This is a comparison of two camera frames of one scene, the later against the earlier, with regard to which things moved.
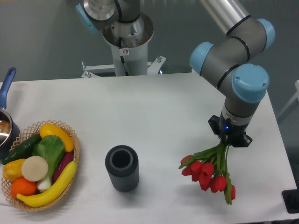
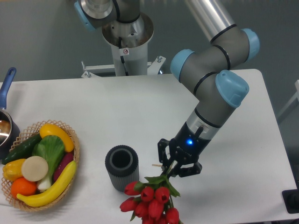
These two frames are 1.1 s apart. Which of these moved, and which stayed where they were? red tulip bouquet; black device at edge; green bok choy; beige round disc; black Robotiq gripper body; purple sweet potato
Moved: black Robotiq gripper body; red tulip bouquet
Stayed: black device at edge; beige round disc; purple sweet potato; green bok choy
